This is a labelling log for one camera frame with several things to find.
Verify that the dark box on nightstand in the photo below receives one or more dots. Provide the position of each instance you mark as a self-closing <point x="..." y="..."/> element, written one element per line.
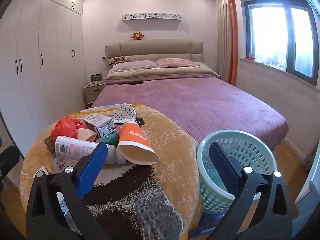
<point x="95" y="77"/>

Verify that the white wardrobe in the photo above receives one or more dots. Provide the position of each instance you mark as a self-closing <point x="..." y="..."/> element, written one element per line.
<point x="45" y="55"/>

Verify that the red white panda paper cup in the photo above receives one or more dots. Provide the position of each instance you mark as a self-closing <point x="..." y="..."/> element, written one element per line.
<point x="85" y="132"/>

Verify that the green packet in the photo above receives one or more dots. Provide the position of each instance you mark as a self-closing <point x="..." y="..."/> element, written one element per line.
<point x="110" y="138"/>

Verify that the blue plastic object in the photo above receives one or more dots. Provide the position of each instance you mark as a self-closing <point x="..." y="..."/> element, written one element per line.
<point x="212" y="221"/>

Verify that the purple bedspread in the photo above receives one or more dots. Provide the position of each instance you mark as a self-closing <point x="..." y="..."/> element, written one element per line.
<point x="200" y="100"/>

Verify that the pink pillow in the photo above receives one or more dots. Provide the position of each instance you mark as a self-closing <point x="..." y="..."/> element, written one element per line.
<point x="135" y="65"/>
<point x="177" y="62"/>

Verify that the beige nightstand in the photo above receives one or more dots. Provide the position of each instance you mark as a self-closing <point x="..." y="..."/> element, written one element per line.
<point x="93" y="92"/>

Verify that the white panel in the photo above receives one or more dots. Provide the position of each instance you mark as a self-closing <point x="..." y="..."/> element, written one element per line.
<point x="311" y="195"/>

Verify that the white dotted face mask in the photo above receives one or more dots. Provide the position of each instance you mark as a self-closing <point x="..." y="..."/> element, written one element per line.
<point x="123" y="113"/>

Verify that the beige and orange curtain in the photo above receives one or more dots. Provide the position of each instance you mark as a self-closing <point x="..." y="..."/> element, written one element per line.
<point x="226" y="35"/>

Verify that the light green plastic basket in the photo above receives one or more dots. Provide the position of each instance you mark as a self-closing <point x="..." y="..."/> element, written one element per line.
<point x="250" y="150"/>

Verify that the beige upholstered bed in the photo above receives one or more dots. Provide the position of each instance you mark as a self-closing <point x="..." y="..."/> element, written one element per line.
<point x="155" y="47"/>

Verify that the red plastic bag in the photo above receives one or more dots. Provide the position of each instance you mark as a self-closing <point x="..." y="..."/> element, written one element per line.
<point x="63" y="128"/>

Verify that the white bottle with red print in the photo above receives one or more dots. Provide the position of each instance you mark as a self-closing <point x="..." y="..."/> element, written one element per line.
<point x="72" y="147"/>

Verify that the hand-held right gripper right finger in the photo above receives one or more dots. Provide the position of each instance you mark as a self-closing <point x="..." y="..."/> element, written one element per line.
<point x="222" y="167"/>

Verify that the dark framed window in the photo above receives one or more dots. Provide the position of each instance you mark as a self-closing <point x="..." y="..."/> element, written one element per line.
<point x="280" y="35"/>

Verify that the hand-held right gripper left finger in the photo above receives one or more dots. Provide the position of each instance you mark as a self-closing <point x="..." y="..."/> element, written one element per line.
<point x="92" y="165"/>

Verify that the orange paper cup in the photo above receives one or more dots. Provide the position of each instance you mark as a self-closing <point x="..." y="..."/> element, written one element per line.
<point x="135" y="140"/>

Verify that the brown floral cushion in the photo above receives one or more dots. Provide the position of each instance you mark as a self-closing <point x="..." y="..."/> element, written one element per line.
<point x="120" y="60"/>

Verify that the folded beige quilt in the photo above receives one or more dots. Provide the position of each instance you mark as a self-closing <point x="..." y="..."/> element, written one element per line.
<point x="160" y="74"/>

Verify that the small white blue carton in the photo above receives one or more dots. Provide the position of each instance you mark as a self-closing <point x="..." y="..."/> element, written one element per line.
<point x="100" y="123"/>

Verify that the orange plush toy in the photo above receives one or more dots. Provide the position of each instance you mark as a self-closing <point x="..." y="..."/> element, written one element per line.
<point x="137" y="36"/>

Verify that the white printed paper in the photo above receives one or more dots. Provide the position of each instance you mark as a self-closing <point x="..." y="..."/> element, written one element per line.
<point x="61" y="164"/>

